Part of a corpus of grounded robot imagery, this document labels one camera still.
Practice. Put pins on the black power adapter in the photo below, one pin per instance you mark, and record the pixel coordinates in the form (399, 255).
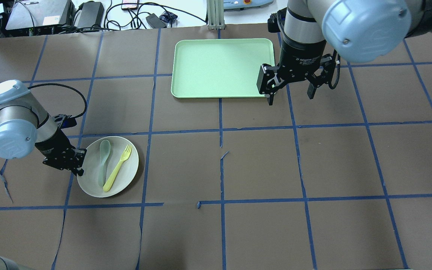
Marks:
(155, 22)

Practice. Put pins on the light green tray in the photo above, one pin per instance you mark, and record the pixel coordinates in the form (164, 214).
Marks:
(219, 68)

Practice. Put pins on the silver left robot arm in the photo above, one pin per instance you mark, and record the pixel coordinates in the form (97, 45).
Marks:
(25, 125)

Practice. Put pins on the pale green plastic spoon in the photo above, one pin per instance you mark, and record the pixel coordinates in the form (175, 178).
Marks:
(104, 151)

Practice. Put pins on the white round plate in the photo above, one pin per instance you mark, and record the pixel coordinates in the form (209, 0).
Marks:
(88, 182)

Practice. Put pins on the yellow plastic fork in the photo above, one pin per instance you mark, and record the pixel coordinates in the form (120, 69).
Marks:
(124, 157)

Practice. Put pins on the grey teach pendant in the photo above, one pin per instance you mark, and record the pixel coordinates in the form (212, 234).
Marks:
(240, 5)

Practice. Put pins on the black computer box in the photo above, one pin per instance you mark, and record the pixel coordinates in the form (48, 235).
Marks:
(40, 14)

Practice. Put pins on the black smartphone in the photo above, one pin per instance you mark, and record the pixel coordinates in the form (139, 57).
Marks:
(129, 5)

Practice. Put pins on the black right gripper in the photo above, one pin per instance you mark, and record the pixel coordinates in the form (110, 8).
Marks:
(300, 55)

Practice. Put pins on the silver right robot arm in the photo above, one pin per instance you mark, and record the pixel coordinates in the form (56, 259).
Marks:
(317, 34)

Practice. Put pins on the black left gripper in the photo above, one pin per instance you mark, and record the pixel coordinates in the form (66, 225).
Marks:
(54, 147)

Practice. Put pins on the aluminium frame post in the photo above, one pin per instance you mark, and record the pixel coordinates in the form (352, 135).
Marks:
(215, 15)

